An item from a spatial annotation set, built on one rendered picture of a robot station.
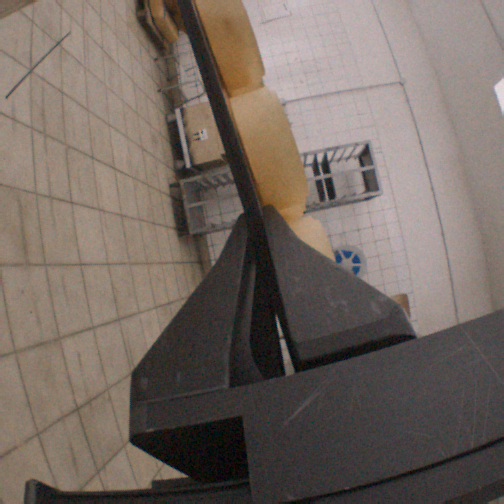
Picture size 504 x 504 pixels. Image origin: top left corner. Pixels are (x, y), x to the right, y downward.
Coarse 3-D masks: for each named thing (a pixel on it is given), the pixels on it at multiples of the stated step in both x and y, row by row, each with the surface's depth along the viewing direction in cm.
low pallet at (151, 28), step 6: (144, 0) 341; (138, 12) 342; (144, 12) 341; (150, 12) 354; (138, 18) 344; (144, 18) 347; (150, 18) 351; (144, 24) 358; (150, 24) 347; (150, 30) 372; (156, 30) 374; (156, 36) 388; (162, 36) 393; (156, 42) 400; (162, 42) 387; (162, 48) 417; (168, 48) 412; (168, 54) 416
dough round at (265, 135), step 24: (240, 96) 15; (264, 96) 15; (240, 120) 14; (264, 120) 14; (240, 144) 14; (264, 144) 14; (288, 144) 14; (264, 168) 14; (288, 168) 14; (264, 192) 15; (288, 192) 15
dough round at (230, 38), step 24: (192, 0) 15; (216, 0) 14; (240, 0) 14; (216, 24) 14; (240, 24) 14; (216, 48) 15; (240, 48) 15; (216, 72) 16; (240, 72) 16; (264, 72) 17
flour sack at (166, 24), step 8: (152, 0) 350; (160, 0) 348; (152, 8) 350; (160, 8) 347; (168, 8) 374; (152, 16) 351; (160, 16) 350; (168, 16) 366; (160, 24) 363; (168, 24) 368; (176, 24) 406; (168, 32) 384; (176, 32) 397; (168, 40) 402; (176, 40) 406
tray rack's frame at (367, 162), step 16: (352, 144) 341; (368, 144) 340; (368, 160) 368; (208, 176) 353; (320, 176) 345; (368, 176) 384; (192, 192) 385; (192, 208) 373; (192, 224) 360; (224, 224) 353
